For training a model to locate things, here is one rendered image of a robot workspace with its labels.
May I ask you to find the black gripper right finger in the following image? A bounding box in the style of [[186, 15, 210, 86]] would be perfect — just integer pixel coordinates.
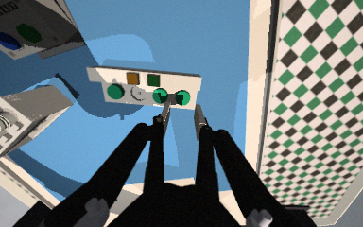
[[194, 104, 303, 227]]

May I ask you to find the blue flat mat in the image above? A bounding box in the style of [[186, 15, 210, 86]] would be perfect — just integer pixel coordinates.
[[0, 0, 250, 202]]

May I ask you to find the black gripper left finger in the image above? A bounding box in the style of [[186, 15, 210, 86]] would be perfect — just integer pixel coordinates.
[[44, 102, 170, 227]]

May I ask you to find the small sloping desk with blue and green keys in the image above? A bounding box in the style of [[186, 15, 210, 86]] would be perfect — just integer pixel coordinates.
[[0, 0, 86, 60]]

